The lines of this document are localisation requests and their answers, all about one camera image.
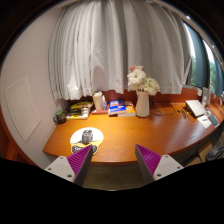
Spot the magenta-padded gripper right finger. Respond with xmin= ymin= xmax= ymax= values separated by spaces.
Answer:
xmin=134 ymin=143 xmax=184 ymax=185

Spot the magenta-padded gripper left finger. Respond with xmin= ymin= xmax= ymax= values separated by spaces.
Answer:
xmin=44 ymin=144 xmax=94 ymax=187

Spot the black grey computer mouse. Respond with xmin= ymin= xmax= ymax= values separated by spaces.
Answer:
xmin=81 ymin=129 xmax=95 ymax=145

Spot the white yellow black mouse pad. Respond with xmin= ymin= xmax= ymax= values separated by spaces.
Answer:
xmin=69 ymin=126 xmax=105 ymax=156

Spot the black office chair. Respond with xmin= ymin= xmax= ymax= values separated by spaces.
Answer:
xmin=205 ymin=145 xmax=224 ymax=163

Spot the white paper sheet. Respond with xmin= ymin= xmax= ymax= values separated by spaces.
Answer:
xmin=197 ymin=114 xmax=213 ymax=129

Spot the yellow black book stack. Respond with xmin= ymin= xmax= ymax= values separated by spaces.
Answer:
xmin=65 ymin=101 xmax=94 ymax=120

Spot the dark tablet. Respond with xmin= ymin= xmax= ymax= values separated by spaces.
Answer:
xmin=207 ymin=114 xmax=220 ymax=128

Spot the white ceramic vase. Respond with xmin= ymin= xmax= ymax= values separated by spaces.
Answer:
xmin=134 ymin=90 xmax=151 ymax=118

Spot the silver laptop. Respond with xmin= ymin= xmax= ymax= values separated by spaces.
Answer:
xmin=185 ymin=99 xmax=208 ymax=118

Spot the yellow orange book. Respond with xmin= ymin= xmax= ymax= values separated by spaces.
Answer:
xmin=117 ymin=101 xmax=137 ymax=118

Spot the thin red book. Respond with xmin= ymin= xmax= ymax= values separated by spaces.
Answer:
xmin=90 ymin=109 xmax=109 ymax=116

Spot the white cylindrical container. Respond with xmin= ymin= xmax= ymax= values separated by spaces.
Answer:
xmin=92 ymin=90 xmax=104 ymax=112

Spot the small clear bottle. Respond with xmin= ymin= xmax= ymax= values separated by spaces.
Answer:
xmin=101 ymin=95 xmax=108 ymax=112

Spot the blue book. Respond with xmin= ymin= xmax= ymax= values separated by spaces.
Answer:
xmin=108 ymin=99 xmax=128 ymax=115

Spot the white flower bunch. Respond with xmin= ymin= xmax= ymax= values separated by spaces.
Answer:
xmin=126 ymin=65 xmax=161 ymax=97

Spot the dark grey window curtain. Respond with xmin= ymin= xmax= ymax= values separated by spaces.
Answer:
xmin=186 ymin=23 xmax=224 ymax=98

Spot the white curtain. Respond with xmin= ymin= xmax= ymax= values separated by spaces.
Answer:
xmin=48 ymin=0 xmax=193 ymax=102

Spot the black cable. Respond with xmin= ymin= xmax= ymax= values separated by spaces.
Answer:
xmin=150 ymin=101 xmax=178 ymax=117

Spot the white wall panel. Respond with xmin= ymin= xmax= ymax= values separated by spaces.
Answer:
xmin=4 ymin=75 xmax=43 ymax=143

